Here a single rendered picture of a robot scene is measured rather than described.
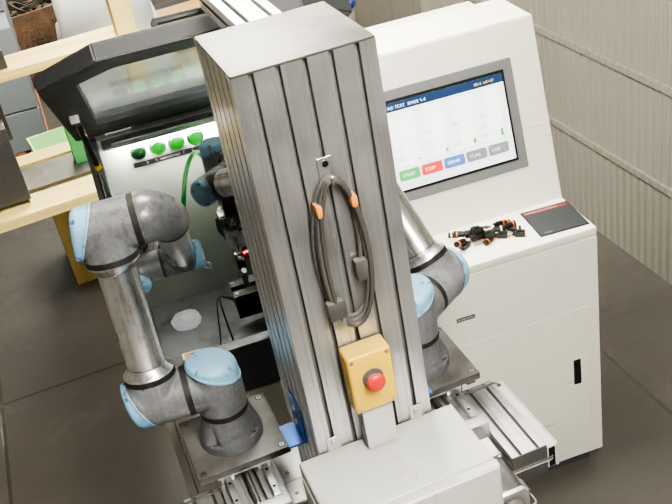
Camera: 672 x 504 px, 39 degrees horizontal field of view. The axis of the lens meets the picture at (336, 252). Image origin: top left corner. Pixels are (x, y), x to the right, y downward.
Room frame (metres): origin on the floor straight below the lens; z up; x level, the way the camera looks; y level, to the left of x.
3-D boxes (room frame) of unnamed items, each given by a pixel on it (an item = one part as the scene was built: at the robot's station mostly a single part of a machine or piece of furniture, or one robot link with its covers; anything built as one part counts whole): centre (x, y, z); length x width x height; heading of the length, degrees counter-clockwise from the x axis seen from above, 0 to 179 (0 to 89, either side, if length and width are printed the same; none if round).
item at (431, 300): (1.88, -0.16, 1.20); 0.13 x 0.12 x 0.14; 139
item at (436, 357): (1.87, -0.15, 1.09); 0.15 x 0.15 x 0.10
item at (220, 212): (2.41, 0.28, 1.29); 0.09 x 0.08 x 0.12; 11
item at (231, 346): (2.25, 0.24, 0.87); 0.62 x 0.04 x 0.16; 101
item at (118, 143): (2.74, 0.34, 1.43); 0.54 x 0.03 x 0.02; 101
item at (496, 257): (2.47, -0.43, 0.96); 0.70 x 0.22 x 0.03; 101
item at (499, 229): (2.48, -0.46, 1.01); 0.23 x 0.11 x 0.06; 101
